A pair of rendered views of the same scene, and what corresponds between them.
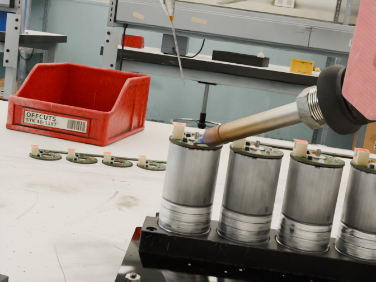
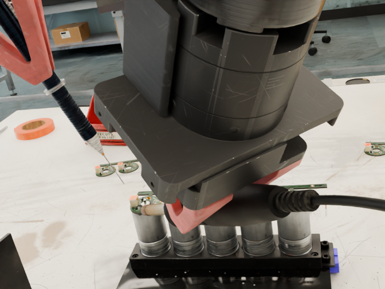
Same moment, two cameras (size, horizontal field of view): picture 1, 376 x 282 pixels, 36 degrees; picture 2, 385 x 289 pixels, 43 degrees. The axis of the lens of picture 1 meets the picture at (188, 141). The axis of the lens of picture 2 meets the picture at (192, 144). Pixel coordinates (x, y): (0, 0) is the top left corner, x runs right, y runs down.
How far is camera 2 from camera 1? 0.20 m
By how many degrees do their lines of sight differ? 19
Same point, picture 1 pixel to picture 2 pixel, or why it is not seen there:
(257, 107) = not seen: outside the picture
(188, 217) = (151, 248)
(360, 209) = (244, 229)
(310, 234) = (220, 247)
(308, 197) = (211, 228)
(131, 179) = not seen: hidden behind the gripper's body
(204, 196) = (156, 235)
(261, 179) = not seen: hidden behind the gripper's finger
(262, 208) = (189, 237)
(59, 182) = (109, 199)
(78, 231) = (110, 248)
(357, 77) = (171, 214)
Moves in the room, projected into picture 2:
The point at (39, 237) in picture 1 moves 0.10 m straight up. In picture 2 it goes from (87, 259) to (57, 159)
